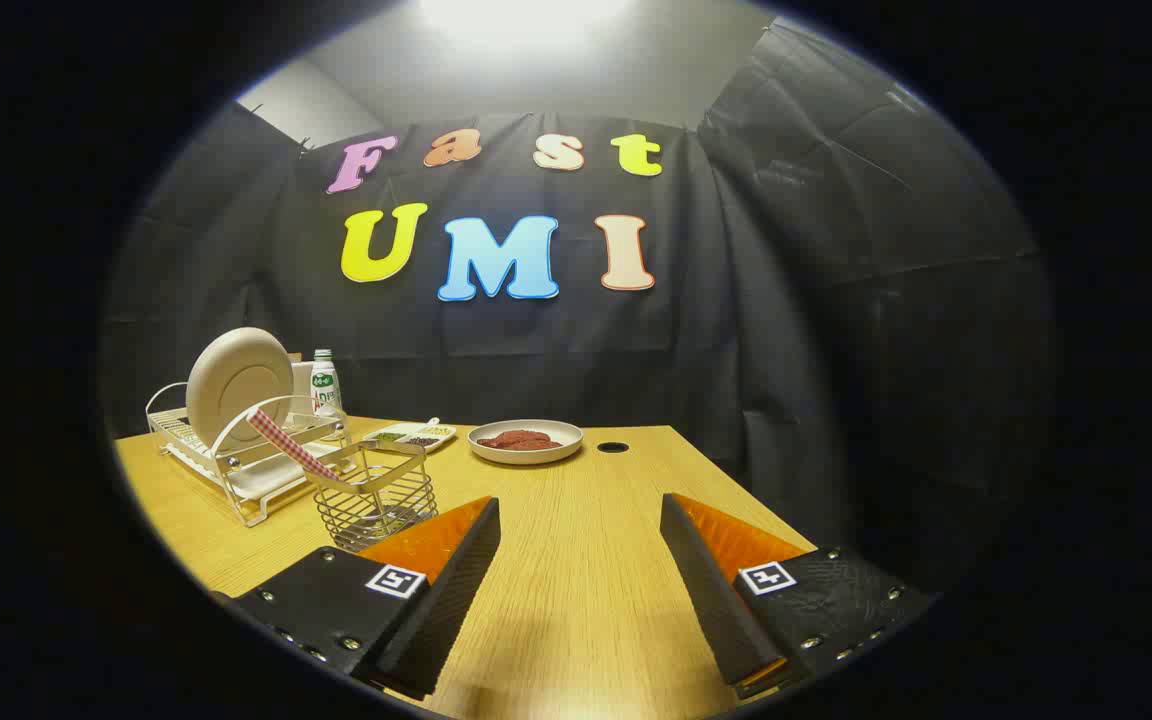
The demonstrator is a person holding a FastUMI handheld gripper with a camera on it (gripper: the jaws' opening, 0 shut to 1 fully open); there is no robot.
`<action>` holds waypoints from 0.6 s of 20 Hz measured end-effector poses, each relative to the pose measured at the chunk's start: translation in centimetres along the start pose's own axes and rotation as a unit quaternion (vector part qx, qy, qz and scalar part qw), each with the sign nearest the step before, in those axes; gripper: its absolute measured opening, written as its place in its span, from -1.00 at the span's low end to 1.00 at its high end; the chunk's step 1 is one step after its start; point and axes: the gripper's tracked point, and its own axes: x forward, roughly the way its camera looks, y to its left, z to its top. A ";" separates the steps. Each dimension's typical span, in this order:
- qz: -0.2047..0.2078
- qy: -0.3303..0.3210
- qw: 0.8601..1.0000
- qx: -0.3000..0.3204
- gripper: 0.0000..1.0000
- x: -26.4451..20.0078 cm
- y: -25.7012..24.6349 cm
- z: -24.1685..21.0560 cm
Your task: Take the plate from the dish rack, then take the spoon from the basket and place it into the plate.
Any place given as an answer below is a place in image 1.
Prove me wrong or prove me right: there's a white divided condiment dish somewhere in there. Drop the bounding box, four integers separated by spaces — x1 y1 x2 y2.
364 420 458 454

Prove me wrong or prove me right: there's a white wire dish rack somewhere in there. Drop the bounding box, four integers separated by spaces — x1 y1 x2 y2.
144 380 352 528

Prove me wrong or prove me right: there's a white bottle with green label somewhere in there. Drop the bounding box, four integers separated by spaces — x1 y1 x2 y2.
310 349 343 421

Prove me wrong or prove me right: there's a metal wire basket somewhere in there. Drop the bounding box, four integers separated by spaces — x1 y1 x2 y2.
306 437 439 554

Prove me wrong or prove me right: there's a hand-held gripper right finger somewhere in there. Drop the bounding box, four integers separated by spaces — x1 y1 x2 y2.
660 492 937 701

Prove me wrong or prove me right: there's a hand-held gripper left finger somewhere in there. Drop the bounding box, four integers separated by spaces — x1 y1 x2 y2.
211 496 502 701

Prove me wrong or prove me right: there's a black backdrop cloth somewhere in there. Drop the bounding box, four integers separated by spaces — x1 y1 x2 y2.
101 20 1052 601

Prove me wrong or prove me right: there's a round beige plate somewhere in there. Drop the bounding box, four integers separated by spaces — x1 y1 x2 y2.
186 327 295 451

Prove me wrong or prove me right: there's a shallow beige dish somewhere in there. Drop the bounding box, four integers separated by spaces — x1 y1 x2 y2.
468 419 584 465

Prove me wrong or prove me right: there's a red checked handle spoon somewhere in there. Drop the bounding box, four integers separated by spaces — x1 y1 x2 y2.
248 407 347 486

